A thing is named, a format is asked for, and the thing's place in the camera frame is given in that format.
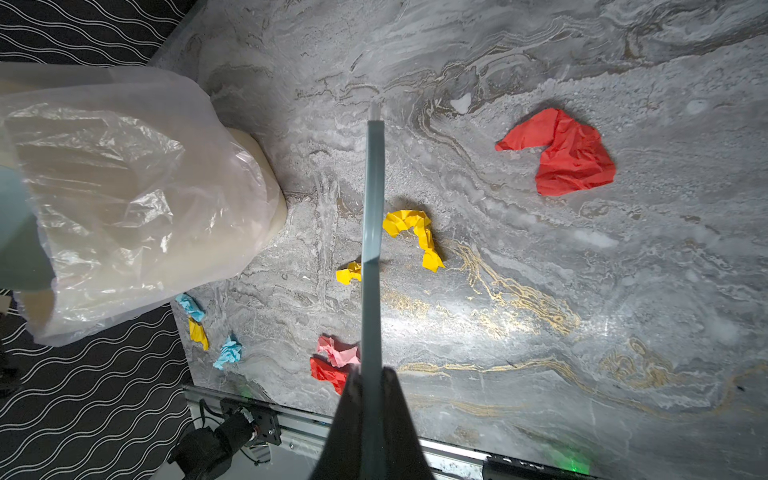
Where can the aluminium front rail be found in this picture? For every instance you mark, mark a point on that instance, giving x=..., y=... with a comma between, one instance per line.
x=304, y=433

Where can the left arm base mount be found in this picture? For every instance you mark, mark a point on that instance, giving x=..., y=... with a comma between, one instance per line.
x=206, y=448

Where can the yellow paper scrap left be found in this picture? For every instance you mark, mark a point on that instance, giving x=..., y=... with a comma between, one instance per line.
x=197, y=333

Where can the teal dustpan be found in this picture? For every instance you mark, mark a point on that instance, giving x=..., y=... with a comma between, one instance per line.
x=24, y=264

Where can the clear plastic bin liner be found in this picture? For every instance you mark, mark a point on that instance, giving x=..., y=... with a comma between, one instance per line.
x=60, y=99

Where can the pink paper scrap centre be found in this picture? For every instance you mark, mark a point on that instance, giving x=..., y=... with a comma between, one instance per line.
x=339, y=354

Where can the red paper scrap near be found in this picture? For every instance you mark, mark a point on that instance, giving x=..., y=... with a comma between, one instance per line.
x=323, y=370

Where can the blue paper scrap near left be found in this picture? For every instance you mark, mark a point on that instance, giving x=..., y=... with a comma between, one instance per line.
x=230, y=353

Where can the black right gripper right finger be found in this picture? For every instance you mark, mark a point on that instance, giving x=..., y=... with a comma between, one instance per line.
x=403, y=454

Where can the red paper scrap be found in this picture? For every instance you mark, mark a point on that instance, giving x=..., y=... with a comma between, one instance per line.
x=573, y=157
x=323, y=370

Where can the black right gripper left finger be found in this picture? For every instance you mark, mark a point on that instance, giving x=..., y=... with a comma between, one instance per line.
x=341, y=455

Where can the cream plastic waste bin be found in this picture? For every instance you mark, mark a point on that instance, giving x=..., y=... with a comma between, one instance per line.
x=129, y=221

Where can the red paper scrap far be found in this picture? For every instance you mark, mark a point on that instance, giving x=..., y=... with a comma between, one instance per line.
x=573, y=157

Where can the yellow paper scrap flat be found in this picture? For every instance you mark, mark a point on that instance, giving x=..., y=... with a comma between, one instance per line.
x=352, y=272

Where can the blue paper scrap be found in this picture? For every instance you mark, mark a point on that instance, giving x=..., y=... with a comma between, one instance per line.
x=230, y=353
x=190, y=307

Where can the teal hand brush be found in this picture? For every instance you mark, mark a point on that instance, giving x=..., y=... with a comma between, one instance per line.
x=372, y=438

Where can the yellow paper scrap curved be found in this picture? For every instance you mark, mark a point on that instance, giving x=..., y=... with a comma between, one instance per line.
x=419, y=223

